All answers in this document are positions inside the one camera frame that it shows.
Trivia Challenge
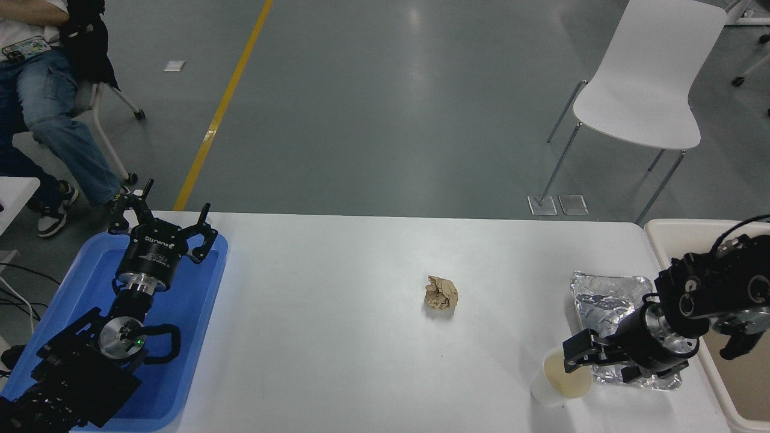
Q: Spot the small white table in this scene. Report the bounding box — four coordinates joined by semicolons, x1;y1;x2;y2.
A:
0;176;42;236

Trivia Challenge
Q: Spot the black jacket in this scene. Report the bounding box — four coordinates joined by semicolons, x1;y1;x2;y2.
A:
57;0;121;91

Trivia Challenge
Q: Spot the crumpled tan paper ball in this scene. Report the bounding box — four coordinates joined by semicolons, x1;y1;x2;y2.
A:
424;275;459;312

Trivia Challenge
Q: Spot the large pale bin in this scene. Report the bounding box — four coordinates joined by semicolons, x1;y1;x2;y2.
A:
644;218;770;433

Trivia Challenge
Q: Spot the blue plastic tray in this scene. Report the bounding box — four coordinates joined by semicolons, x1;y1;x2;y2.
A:
0;232;229;432

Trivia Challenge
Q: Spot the white plastic chair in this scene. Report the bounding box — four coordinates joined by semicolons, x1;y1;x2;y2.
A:
540;0;727;225

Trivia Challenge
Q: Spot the black floor cable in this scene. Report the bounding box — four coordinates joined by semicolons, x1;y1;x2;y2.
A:
0;263;62;307

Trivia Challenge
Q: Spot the white floor cable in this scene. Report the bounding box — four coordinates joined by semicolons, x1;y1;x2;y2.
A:
0;277;38;336

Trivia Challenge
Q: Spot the white furniture base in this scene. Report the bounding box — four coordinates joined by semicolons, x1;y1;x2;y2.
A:
724;0;770;26

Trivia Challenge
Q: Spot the seated person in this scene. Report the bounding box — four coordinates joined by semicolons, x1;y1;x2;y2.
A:
0;0;131;238

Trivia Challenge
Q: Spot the patterned phone case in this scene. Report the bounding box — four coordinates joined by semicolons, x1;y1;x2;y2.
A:
1;36;53;63

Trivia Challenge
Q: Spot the white paper cup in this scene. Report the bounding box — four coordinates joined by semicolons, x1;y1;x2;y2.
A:
530;349;594;407

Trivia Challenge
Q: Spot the rolling chair leg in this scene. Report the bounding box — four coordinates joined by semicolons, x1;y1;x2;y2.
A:
731;51;770;88

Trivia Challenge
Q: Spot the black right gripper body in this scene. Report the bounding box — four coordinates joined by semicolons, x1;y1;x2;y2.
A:
606;306;683;373

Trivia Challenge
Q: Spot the crumpled foil tray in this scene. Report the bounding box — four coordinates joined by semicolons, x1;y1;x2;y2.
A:
570;271;682;392

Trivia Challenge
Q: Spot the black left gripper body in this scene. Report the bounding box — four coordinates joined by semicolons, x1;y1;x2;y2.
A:
115;220;202;284

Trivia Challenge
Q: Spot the white rolling chair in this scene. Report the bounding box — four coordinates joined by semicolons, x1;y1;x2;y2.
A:
12;78;147;186

